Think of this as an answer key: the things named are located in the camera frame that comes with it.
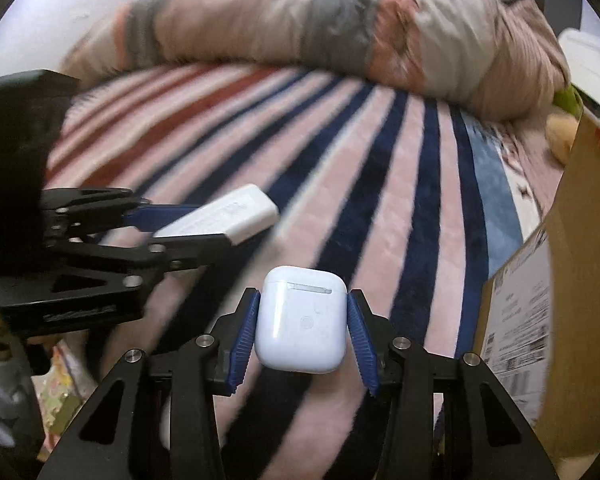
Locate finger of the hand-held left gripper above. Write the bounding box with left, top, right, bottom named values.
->
left=0, top=232, right=238, bottom=342
left=41, top=187, right=202, bottom=242

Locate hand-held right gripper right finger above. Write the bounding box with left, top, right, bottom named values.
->
left=346, top=289, right=561, bottom=480

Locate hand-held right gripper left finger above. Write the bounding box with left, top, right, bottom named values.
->
left=37, top=287, right=262, bottom=480

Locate white earbuds case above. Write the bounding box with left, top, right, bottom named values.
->
left=255, top=266, right=349, bottom=375

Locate white squeeze tube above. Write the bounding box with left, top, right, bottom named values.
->
left=152, top=183, right=280, bottom=247

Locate brown cardboard box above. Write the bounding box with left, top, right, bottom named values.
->
left=472, top=110, right=600, bottom=467

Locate floral printed clothing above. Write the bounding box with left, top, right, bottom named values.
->
left=32, top=339, right=100, bottom=462

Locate striped plush blanket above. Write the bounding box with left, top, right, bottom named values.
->
left=44, top=62, right=552, bottom=480

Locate rolled pink grey duvet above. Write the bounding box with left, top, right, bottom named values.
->
left=60, top=0, right=572, bottom=124

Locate brown plush toy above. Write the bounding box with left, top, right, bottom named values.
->
left=544, top=114, right=582, bottom=166

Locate green plush toy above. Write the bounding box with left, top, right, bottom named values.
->
left=552, top=85, right=584, bottom=116

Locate white bed headboard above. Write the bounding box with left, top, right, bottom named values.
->
left=556, top=27, right=600, bottom=134

